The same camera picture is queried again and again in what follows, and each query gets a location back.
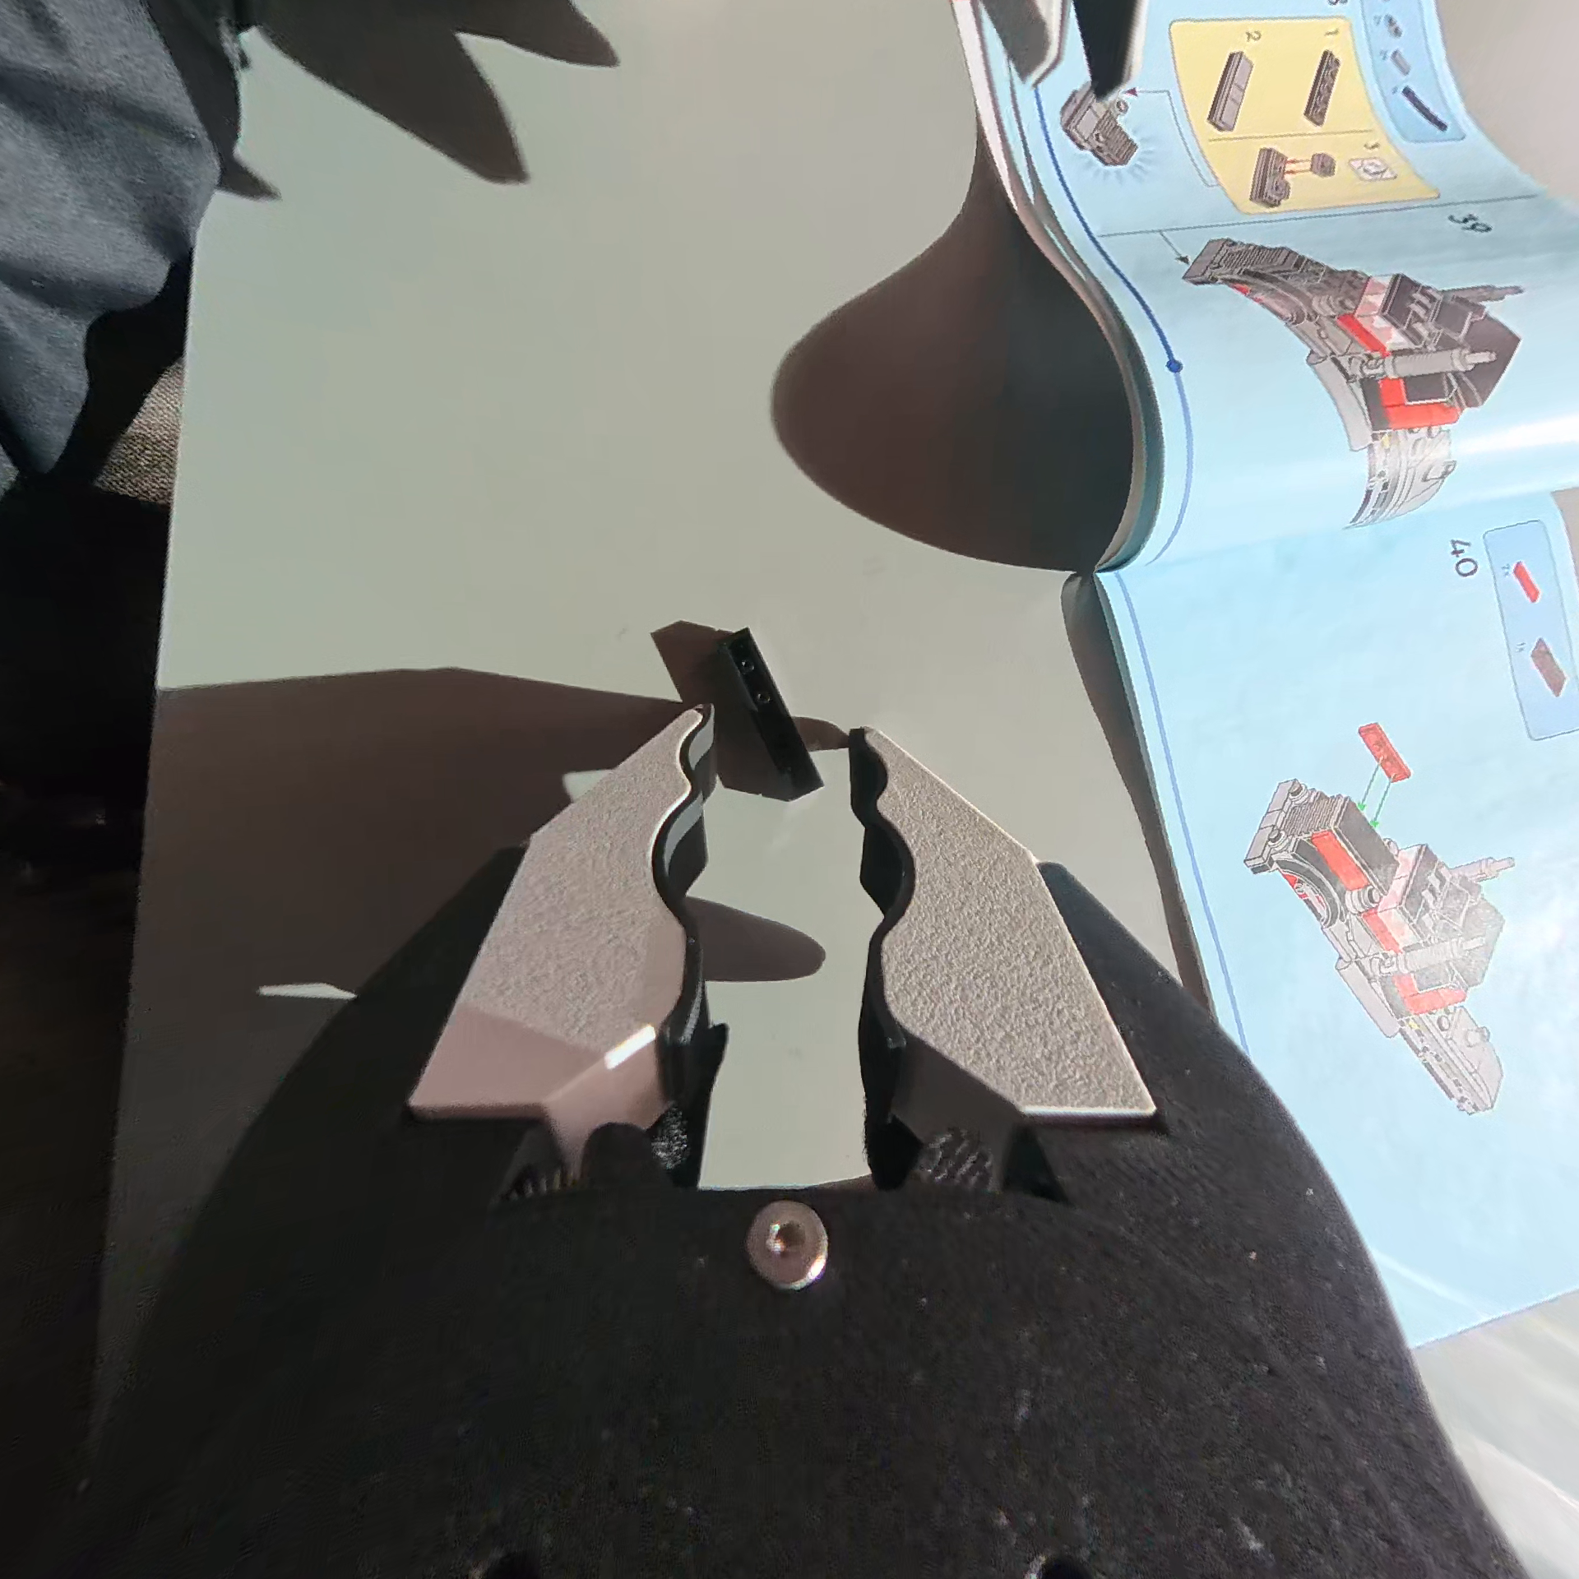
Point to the black toy brick plate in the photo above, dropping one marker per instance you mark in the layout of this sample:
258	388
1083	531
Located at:
765	729

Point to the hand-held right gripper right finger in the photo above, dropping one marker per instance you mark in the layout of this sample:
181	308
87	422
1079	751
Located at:
998	988

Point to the blue instruction booklet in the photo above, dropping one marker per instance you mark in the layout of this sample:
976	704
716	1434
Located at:
1295	691

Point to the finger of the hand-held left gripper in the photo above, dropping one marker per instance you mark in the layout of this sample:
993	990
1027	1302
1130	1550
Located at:
1030	31
1117	31

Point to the grey desk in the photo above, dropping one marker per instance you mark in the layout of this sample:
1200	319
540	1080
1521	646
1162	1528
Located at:
431	432

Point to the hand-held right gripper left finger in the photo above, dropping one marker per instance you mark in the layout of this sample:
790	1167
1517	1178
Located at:
579	939

